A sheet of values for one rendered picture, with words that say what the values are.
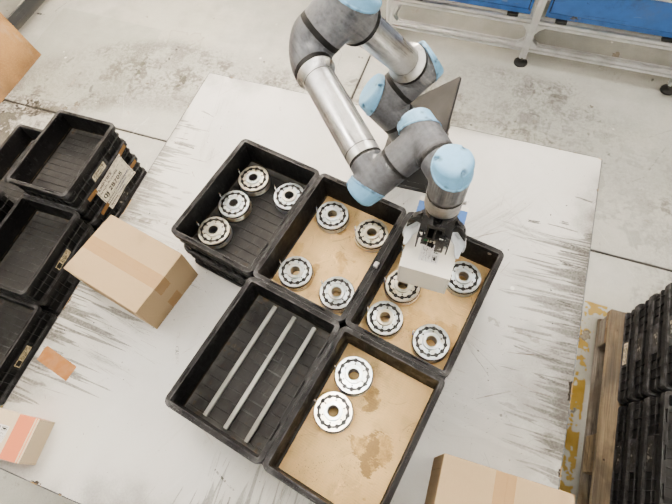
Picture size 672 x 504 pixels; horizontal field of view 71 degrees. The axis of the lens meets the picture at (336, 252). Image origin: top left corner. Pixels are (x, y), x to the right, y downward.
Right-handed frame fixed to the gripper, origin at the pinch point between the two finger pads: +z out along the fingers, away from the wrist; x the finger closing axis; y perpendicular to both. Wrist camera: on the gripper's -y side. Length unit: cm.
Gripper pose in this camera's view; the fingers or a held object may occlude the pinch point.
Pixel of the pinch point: (433, 241)
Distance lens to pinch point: 117.7
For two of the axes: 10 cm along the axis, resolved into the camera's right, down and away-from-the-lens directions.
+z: 0.6, 4.4, 9.0
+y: -3.3, 8.6, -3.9
